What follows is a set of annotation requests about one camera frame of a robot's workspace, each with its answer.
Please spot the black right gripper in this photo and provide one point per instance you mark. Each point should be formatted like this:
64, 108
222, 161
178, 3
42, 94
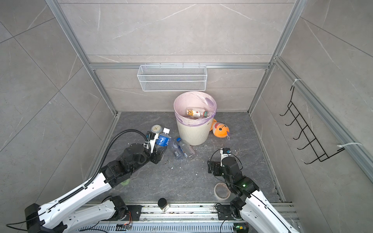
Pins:
211, 167

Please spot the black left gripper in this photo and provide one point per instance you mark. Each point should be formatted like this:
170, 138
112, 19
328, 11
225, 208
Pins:
157, 154

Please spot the blue label bottle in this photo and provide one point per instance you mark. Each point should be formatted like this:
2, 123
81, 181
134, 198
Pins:
163, 138

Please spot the clear bottle blue cap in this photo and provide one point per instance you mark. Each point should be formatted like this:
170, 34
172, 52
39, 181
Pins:
175, 150
185, 148

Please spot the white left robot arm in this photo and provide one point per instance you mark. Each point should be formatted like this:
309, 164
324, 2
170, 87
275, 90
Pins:
63, 215

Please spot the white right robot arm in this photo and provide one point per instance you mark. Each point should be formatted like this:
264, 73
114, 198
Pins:
250, 205

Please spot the cream plastic waste bin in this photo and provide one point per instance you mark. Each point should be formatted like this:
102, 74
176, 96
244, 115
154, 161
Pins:
194, 135

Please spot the pink bin liner bag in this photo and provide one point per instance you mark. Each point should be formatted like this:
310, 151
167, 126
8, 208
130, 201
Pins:
194, 99

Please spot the beige tape roll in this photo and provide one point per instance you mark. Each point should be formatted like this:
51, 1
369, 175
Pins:
221, 191

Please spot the orange fish plush toy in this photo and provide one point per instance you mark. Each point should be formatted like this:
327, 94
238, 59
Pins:
220, 130

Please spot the green tape roll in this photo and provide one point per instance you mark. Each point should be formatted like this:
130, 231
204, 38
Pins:
125, 182

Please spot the black lidded small jar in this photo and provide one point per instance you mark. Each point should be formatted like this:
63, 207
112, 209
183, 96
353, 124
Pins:
163, 204

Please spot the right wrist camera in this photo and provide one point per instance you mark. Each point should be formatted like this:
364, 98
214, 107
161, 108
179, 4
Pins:
224, 152

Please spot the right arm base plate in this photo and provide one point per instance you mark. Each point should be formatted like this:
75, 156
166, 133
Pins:
224, 212

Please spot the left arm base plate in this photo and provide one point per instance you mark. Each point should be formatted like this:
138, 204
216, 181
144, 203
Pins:
134, 211

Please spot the white wire mesh basket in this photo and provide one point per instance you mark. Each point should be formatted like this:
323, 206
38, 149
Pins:
159, 78

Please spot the black wire hook rack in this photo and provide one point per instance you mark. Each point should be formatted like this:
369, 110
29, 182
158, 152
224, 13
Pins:
306, 132

